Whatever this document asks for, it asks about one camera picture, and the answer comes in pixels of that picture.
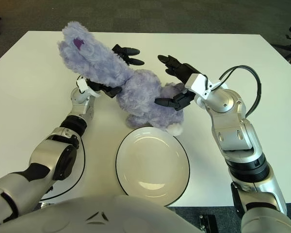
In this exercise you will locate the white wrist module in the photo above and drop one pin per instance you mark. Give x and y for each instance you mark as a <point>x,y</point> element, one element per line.
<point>82,85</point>
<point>198,83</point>

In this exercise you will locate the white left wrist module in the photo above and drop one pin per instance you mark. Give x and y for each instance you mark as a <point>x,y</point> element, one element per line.
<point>82,85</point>

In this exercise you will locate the black metal bracket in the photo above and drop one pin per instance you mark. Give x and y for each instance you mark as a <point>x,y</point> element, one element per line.
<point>208,224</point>

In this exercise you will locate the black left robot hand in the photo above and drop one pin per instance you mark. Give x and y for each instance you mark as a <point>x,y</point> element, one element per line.
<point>126,51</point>

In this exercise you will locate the purple plush bunny doll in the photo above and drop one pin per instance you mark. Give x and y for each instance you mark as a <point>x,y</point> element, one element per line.
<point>140,92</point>

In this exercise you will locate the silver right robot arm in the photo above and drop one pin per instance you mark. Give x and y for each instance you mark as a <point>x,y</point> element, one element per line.
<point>228,111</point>

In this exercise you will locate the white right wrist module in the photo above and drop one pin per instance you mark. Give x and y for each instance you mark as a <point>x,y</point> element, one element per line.
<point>198,83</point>

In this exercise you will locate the white plate black rim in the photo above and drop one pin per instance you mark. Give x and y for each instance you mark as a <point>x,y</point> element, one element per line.
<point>152,162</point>

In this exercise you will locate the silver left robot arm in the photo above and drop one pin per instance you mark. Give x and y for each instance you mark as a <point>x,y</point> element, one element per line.
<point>48,155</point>

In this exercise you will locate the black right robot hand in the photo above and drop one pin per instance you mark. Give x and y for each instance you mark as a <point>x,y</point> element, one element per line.
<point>184,70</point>

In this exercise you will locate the grey robot torso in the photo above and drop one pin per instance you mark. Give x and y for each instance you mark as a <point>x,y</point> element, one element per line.
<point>99,218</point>

